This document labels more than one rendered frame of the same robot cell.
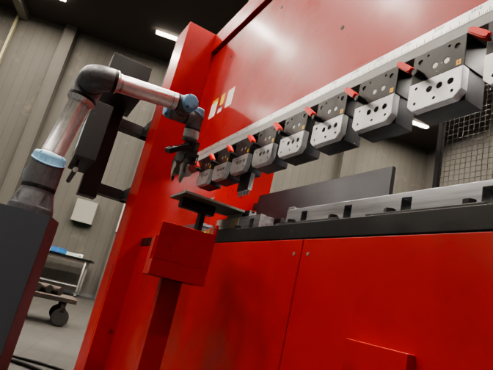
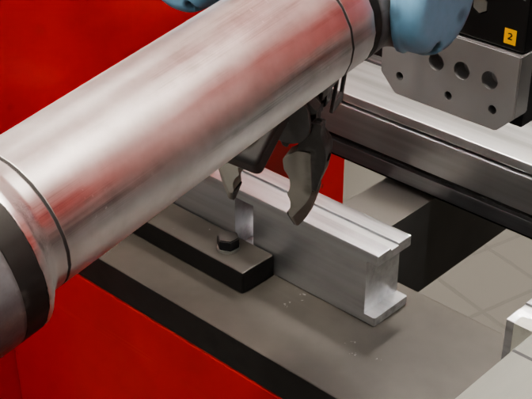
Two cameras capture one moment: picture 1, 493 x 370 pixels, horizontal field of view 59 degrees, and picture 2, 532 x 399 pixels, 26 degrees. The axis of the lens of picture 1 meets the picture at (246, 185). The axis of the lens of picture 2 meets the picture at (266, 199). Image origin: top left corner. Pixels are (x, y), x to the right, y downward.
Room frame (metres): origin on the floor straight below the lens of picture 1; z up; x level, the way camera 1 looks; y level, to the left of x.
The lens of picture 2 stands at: (1.15, 0.65, 1.66)
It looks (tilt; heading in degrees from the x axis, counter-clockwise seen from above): 31 degrees down; 339
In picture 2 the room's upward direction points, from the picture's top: straight up
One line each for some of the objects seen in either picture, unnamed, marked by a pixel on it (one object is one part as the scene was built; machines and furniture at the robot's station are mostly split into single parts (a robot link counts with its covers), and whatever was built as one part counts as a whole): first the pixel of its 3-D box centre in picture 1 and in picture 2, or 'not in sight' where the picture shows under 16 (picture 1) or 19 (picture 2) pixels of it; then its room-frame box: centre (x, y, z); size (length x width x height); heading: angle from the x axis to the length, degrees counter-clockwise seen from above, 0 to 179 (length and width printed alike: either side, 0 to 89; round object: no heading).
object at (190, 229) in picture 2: not in sight; (170, 227); (2.32, 0.32, 0.89); 0.30 x 0.05 x 0.03; 26
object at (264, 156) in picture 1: (272, 149); not in sight; (1.64, -0.07, 1.26); 0.15 x 0.09 x 0.17; 26
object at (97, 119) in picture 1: (89, 139); not in sight; (2.64, 1.04, 1.42); 0.45 x 0.12 x 0.36; 24
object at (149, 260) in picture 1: (179, 250); not in sight; (1.33, 0.15, 0.75); 0.20 x 0.16 x 0.18; 15
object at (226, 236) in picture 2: not in sight; (228, 241); (2.23, 0.27, 0.91); 0.03 x 0.03 x 0.02
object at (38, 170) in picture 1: (45, 169); not in sight; (1.55, 0.72, 0.94); 0.13 x 0.12 x 0.14; 29
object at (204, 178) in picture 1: (211, 172); not in sight; (2.18, 0.19, 1.26); 0.15 x 0.09 x 0.17; 26
